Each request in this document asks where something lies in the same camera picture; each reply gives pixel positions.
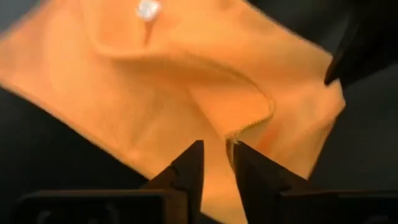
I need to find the orange microfiber towel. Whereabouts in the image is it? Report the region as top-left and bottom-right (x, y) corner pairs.
(0, 0), (346, 224)

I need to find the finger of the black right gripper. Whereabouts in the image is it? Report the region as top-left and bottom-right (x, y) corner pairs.
(324, 0), (398, 88)

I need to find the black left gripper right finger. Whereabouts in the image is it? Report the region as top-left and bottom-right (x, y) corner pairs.
(233, 140), (321, 224)

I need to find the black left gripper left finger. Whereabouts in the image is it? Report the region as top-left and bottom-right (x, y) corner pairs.
(141, 139), (205, 224)

